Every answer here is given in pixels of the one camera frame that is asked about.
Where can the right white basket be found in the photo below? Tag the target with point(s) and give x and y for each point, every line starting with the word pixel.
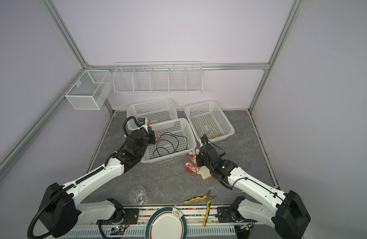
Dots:
pixel 208 118

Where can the back left white basket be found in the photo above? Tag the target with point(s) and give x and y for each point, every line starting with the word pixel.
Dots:
pixel 156 111

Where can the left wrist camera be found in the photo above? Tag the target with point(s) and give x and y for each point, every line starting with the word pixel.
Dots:
pixel 143 124

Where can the white mesh wall box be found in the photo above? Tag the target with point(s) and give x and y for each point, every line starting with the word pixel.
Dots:
pixel 90 90

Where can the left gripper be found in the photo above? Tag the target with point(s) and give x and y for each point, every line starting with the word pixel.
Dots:
pixel 151 135

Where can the white green rimmed plate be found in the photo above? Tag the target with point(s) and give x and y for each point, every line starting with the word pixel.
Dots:
pixel 166 223

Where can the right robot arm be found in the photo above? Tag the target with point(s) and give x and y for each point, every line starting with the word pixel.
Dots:
pixel 252 185

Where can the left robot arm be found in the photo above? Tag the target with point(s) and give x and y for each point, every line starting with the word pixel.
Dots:
pixel 121 161

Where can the white work glove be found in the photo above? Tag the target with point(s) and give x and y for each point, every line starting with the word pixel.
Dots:
pixel 192 168

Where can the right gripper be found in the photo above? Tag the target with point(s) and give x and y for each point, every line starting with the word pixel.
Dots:
pixel 199 162

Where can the white wire wall rack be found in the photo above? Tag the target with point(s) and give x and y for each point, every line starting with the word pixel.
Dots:
pixel 158 77

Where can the white basket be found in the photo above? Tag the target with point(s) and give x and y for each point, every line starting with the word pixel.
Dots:
pixel 208 118
pixel 173 138
pixel 156 111

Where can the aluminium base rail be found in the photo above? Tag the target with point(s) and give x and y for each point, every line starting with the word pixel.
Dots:
pixel 62 218

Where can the front middle white basket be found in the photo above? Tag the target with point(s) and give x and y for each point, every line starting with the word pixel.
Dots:
pixel 173 138

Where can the clear plastic cup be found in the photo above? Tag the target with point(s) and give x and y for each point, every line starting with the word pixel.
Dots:
pixel 138 196

